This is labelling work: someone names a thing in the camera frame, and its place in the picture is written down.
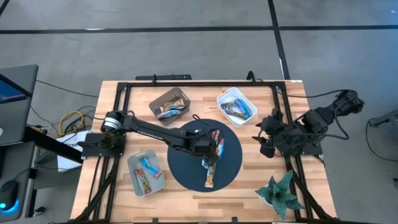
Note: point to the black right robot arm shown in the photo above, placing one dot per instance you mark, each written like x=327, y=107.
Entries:
x=317, y=119

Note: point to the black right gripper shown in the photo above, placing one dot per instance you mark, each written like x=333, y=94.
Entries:
x=273, y=129

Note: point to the round dark blue woven mat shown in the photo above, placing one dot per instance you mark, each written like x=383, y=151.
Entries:
x=186, y=174

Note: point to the light gray plastic bin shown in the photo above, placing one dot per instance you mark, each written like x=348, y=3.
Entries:
x=157, y=185

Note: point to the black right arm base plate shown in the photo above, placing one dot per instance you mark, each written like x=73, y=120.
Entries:
x=314, y=151

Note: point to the dark gray translucent bin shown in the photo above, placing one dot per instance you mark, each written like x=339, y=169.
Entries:
x=175, y=93

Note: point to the white paper sheet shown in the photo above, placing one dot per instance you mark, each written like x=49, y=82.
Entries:
x=70, y=149

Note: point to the black aluminium table frame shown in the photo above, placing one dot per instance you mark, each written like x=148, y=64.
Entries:
x=202, y=84

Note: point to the black computer mouse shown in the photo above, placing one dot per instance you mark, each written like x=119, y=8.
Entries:
x=7, y=194

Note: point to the white plastic bin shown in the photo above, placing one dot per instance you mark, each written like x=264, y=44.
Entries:
x=230, y=95

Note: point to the red granola bar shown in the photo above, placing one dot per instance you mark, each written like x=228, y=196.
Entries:
x=216, y=135

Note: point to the black power strip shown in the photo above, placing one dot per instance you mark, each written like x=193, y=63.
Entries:
x=164, y=77

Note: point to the black clamp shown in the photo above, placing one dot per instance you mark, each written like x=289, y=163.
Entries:
x=252, y=76

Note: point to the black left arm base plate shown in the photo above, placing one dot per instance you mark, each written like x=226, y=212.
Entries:
x=93, y=149

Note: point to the green yellow granola bar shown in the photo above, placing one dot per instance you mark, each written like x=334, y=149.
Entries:
x=143, y=181

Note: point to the white plant pot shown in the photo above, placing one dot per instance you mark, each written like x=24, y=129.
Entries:
x=265, y=200

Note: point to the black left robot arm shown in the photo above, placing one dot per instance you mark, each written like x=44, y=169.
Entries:
x=155, y=132

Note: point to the black desk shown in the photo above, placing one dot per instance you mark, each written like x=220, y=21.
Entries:
x=46, y=144

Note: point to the white blue granola bar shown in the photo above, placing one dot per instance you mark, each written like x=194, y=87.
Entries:
x=169, y=114

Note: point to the blue granola bar wrapper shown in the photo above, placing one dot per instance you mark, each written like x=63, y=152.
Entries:
x=244, y=107
x=219, y=150
x=150, y=167

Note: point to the small black plug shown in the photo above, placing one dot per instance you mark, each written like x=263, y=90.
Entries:
x=38, y=211

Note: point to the dark granola bar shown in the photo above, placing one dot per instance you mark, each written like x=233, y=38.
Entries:
x=231, y=109

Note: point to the green succulent plant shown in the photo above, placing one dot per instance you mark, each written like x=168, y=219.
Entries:
x=280, y=194

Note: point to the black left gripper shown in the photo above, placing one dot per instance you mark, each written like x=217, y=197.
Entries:
x=205, y=144

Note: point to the gray laptop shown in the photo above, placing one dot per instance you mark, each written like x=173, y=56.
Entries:
x=18, y=118

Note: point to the gray stand foot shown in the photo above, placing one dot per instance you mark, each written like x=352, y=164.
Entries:
x=384, y=119

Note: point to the orange green granola bar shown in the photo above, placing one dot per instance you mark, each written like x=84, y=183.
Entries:
x=172, y=105
x=211, y=178

